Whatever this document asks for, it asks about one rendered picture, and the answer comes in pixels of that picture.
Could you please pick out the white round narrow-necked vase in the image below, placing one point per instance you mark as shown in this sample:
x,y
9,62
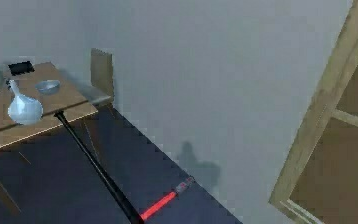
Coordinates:
x,y
25,108

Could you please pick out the brown wooden chair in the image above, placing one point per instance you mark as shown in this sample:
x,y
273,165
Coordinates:
x,y
101,71

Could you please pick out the brown wooden table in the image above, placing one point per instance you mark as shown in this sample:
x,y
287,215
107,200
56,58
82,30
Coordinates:
x,y
63,96

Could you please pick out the small grey bowl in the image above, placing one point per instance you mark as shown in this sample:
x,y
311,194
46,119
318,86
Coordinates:
x,y
48,86

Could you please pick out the tan wooden room door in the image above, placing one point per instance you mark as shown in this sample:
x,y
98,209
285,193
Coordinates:
x,y
333,133

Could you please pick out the black rectangular box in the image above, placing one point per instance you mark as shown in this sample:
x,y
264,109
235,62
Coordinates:
x,y
21,67

